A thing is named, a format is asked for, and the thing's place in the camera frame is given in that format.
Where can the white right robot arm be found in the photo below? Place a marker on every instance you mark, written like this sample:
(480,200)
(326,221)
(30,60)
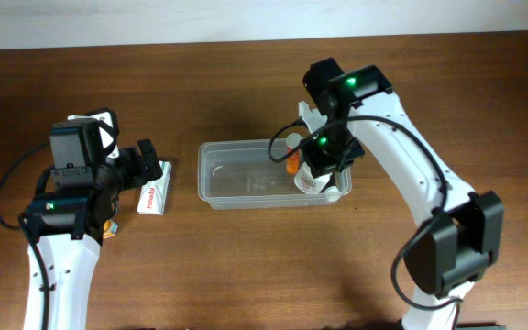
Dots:
(458,230)

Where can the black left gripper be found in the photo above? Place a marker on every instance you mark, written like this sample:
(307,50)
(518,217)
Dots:
(148,158)

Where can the orange tube white cap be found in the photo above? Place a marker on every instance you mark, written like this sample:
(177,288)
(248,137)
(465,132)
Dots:
(293,162)

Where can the white Panadol box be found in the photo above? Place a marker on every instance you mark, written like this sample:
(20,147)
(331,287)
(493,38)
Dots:
(154,194)

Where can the clear plastic container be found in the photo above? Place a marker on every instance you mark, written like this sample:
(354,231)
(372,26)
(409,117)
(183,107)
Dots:
(240,175)

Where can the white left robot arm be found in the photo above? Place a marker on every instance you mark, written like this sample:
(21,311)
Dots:
(64,223)

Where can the white pump bottle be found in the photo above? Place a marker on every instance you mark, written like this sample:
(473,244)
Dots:
(307,183)

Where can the small orange box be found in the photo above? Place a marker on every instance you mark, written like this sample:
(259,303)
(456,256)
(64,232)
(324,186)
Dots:
(110,229)

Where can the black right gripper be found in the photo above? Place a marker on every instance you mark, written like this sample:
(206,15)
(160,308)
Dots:
(333,161)

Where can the dark bottle white cap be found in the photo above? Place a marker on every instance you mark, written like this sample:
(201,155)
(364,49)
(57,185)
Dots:
(330,191)

